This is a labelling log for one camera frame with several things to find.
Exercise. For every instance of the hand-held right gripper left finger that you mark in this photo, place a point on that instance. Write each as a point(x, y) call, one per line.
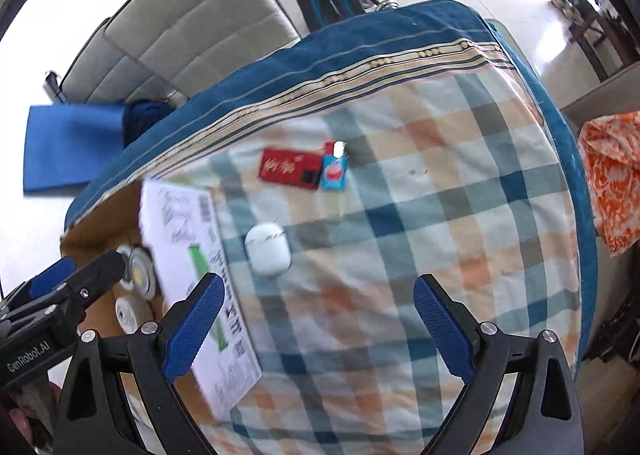
point(192, 330)

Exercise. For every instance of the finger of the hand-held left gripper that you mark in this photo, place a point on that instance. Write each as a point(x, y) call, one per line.
point(50, 279)
point(100, 275)

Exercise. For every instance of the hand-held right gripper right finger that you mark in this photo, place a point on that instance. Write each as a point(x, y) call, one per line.
point(445, 330)

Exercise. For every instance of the silver round tin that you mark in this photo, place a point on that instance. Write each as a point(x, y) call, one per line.
point(136, 269)

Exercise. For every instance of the cardboard box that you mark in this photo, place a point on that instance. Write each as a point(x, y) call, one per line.
point(165, 260)

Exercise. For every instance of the white earbud case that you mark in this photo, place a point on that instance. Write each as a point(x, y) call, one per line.
point(267, 247)

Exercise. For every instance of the person's left hand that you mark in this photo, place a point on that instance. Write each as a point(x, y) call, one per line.
point(22, 420)

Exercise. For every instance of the checked tablecloth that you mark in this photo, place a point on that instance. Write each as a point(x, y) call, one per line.
point(400, 215)

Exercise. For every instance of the blue folded mat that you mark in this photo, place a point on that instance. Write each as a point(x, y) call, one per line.
point(75, 145)

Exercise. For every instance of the dark blue cloth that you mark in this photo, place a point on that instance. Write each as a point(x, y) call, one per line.
point(147, 120)

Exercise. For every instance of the red flat packet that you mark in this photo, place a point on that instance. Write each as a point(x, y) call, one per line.
point(290, 169)

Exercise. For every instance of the grey padded chair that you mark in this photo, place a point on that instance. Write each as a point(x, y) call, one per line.
point(190, 20)
point(85, 70)

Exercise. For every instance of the orange floral cloth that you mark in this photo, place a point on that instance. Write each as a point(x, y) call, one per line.
point(615, 175)

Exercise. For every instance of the brown wooden chair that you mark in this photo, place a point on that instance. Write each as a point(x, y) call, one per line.
point(600, 20)

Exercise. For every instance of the pair of light shoes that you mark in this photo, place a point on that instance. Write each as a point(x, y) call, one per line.
point(567, 5)

